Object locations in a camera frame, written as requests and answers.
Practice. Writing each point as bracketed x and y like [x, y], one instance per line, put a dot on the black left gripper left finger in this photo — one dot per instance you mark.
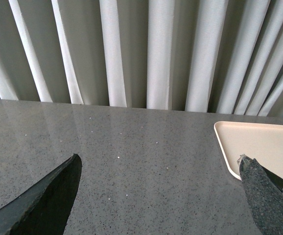
[45, 207]

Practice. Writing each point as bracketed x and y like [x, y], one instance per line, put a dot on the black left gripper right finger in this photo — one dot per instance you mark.
[264, 194]

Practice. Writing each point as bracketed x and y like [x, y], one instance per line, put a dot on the beige rectangular tray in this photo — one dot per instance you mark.
[264, 142]

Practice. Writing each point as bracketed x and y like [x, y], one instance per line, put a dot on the white pleated curtain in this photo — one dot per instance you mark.
[217, 56]

